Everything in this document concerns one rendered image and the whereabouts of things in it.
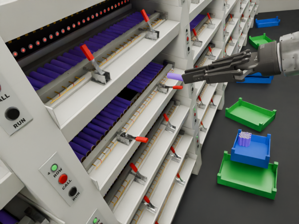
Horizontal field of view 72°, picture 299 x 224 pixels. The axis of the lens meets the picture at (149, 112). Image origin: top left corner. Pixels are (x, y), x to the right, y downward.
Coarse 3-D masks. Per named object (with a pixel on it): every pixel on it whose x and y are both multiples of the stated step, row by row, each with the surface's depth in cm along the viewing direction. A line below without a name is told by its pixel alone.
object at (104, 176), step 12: (156, 60) 91; (168, 60) 88; (180, 60) 86; (180, 72) 86; (168, 84) 80; (156, 96) 74; (168, 96) 76; (156, 108) 70; (132, 120) 65; (144, 120) 66; (132, 132) 62; (144, 132) 65; (120, 144) 58; (132, 144) 59; (108, 156) 55; (120, 156) 56; (108, 168) 53; (120, 168) 56; (96, 180) 45; (108, 180) 51
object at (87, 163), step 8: (168, 64) 86; (160, 80) 79; (152, 88) 74; (144, 96) 70; (136, 104) 67; (144, 104) 69; (128, 112) 64; (120, 120) 62; (128, 120) 64; (112, 128) 60; (120, 128) 61; (128, 128) 62; (112, 136) 58; (104, 144) 55; (96, 152) 53; (88, 160) 52; (88, 168) 51; (96, 168) 52
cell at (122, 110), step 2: (108, 104) 68; (110, 104) 68; (112, 104) 68; (108, 106) 68; (110, 106) 67; (112, 106) 67; (114, 106) 67; (116, 106) 67; (118, 106) 67; (112, 108) 67; (114, 108) 67; (116, 108) 67; (118, 108) 66; (120, 108) 66; (122, 108) 66; (124, 108) 67; (116, 110) 67; (118, 110) 66; (120, 110) 66; (122, 110) 66; (124, 110) 66; (122, 112) 66
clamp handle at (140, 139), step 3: (126, 135) 57; (126, 138) 58; (129, 138) 57; (132, 138) 57; (135, 138) 56; (138, 138) 55; (141, 138) 55; (144, 138) 55; (147, 138) 55; (141, 141) 55; (144, 141) 54
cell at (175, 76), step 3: (168, 72) 62; (168, 75) 61; (171, 75) 61; (174, 75) 61; (177, 75) 60; (180, 75) 60; (168, 78) 62; (171, 78) 62; (174, 78) 61; (177, 78) 60; (180, 78) 60
